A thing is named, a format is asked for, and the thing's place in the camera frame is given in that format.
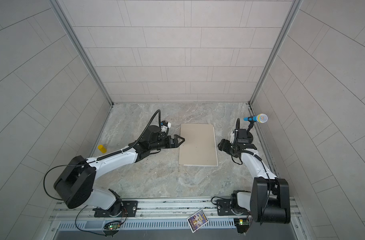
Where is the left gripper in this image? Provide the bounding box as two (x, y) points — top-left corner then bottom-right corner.
(147, 135), (185, 152)

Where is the beige paper folder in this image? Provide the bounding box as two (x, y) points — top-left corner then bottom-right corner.
(179, 124), (218, 167)

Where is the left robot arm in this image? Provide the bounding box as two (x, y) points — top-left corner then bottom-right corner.
(53, 125), (185, 217)

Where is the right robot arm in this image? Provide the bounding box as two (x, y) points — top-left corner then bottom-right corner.
(218, 129), (291, 224)

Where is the blue yellow microphone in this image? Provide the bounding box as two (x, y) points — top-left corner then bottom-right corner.
(244, 114), (268, 124)

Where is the yellow cylinder block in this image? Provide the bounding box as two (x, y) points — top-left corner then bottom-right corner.
(97, 145), (107, 154)

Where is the colourful card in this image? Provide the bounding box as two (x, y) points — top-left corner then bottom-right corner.
(187, 209), (209, 233)

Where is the right circuit board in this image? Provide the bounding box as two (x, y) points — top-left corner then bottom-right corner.
(234, 219), (250, 234)

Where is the left green circuit board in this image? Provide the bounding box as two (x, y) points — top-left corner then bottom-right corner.
(103, 221), (121, 231)

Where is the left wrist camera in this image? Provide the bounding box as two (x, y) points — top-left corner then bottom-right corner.
(160, 121), (171, 132)

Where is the aluminium rail frame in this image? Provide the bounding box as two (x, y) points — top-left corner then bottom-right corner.
(48, 195), (302, 223)

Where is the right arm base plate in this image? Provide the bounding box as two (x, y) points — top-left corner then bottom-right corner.
(212, 199), (252, 216)

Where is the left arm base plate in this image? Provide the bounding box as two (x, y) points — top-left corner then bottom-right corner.
(92, 201), (138, 218)

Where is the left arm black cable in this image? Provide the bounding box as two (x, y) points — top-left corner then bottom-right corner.
(43, 163), (87, 201)

